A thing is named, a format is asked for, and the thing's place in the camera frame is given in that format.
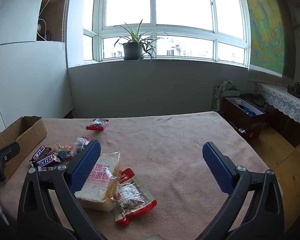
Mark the white lace tablecloth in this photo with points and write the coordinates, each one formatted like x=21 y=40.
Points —
x=285 y=100

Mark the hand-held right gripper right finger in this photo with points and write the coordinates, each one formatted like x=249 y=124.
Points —
x=217 y=170

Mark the sliced bread packet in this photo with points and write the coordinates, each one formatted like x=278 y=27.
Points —
x=102 y=187

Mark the potted spider plant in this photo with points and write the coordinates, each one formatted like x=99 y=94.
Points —
x=132 y=50

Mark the cardboard box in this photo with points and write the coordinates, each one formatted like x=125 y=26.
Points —
x=27 y=135

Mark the dark purple chocolate bar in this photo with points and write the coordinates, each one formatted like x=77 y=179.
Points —
x=41 y=153

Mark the small red packet dark filling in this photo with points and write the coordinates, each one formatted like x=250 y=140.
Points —
x=97 y=124

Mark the colourful jelly cup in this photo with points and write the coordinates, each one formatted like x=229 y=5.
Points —
x=63 y=152

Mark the small clear snack packet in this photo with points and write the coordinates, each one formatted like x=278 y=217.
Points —
x=79 y=143

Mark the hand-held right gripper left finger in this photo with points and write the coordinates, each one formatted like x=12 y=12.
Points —
x=86 y=170

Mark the pink blanket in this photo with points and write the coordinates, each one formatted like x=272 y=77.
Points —
x=165 y=155

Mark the brown chocolate bar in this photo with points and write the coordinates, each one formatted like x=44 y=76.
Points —
x=47 y=160

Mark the white framed window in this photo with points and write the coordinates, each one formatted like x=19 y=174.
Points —
x=185 y=5

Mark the red wooden box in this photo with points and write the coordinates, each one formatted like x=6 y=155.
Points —
x=242 y=120

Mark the large red snack packet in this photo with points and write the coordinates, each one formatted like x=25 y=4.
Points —
x=133 y=197

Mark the white cabinet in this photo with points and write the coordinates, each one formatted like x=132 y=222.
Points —
x=27 y=80

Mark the dark metal ornament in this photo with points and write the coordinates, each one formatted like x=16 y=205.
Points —
x=296 y=90

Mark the wooden shelf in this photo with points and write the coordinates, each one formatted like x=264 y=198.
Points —
x=56 y=17

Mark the green patterned bag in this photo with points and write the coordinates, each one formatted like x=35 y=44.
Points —
x=216 y=97

